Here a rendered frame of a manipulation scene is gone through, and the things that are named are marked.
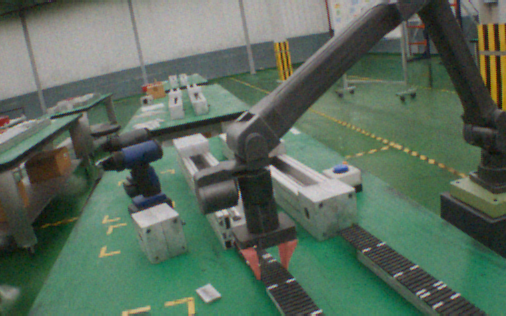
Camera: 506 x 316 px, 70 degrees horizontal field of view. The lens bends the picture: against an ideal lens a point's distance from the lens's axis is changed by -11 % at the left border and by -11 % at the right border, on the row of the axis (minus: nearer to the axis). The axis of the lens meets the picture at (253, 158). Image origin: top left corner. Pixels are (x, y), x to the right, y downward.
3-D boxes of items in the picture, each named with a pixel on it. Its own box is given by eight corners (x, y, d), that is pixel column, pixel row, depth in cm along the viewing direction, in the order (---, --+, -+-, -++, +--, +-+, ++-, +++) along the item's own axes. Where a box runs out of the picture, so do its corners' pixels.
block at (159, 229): (198, 247, 92) (188, 210, 89) (153, 265, 87) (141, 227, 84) (183, 233, 100) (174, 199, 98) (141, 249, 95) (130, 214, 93)
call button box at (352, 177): (363, 191, 106) (361, 169, 104) (332, 201, 103) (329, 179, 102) (348, 183, 113) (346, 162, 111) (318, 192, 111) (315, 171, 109)
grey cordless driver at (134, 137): (165, 187, 139) (150, 127, 133) (111, 205, 130) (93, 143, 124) (158, 182, 145) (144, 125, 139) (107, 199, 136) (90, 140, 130)
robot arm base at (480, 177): (526, 187, 81) (496, 171, 92) (527, 154, 79) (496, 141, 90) (494, 195, 81) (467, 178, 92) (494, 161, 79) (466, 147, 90)
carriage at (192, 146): (211, 158, 142) (208, 140, 140) (181, 166, 139) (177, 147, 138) (203, 149, 157) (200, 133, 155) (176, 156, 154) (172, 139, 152)
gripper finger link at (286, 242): (254, 269, 74) (245, 225, 72) (288, 258, 76) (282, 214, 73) (266, 287, 68) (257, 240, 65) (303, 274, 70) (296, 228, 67)
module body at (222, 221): (266, 237, 91) (260, 204, 88) (224, 250, 88) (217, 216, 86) (202, 159, 165) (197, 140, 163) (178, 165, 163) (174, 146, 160)
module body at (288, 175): (339, 214, 95) (335, 181, 93) (302, 226, 93) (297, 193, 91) (245, 148, 170) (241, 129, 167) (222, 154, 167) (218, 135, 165)
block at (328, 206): (367, 224, 88) (364, 185, 85) (319, 241, 85) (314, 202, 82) (347, 211, 96) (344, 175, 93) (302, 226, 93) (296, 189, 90)
